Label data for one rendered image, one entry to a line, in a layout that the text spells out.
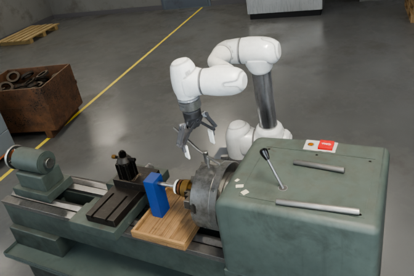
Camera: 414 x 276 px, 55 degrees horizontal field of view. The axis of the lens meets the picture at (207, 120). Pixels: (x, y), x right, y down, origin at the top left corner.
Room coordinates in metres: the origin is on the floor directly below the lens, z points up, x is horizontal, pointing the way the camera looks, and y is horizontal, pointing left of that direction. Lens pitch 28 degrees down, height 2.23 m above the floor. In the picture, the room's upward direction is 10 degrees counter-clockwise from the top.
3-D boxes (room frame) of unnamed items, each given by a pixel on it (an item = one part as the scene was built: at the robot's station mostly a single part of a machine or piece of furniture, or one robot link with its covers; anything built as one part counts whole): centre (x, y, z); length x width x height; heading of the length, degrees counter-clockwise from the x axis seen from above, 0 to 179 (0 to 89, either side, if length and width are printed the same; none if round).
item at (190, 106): (1.44, 0.06, 1.55); 0.09 x 0.09 x 0.06
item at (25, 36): (10.13, 4.02, 0.06); 1.40 x 0.96 x 0.13; 158
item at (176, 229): (1.56, 0.24, 0.89); 0.36 x 0.30 x 0.04; 150
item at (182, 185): (1.50, 0.15, 1.08); 0.09 x 0.09 x 0.09; 60
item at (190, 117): (1.44, 0.05, 1.48); 0.08 x 0.07 x 0.09; 122
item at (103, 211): (1.73, 0.50, 0.95); 0.43 x 0.18 x 0.04; 150
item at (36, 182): (2.03, 1.06, 1.01); 0.30 x 0.20 x 0.29; 60
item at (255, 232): (1.25, -0.34, 1.06); 0.59 x 0.48 x 0.39; 60
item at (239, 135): (2.05, -0.18, 0.97); 0.18 x 0.16 x 0.22; 67
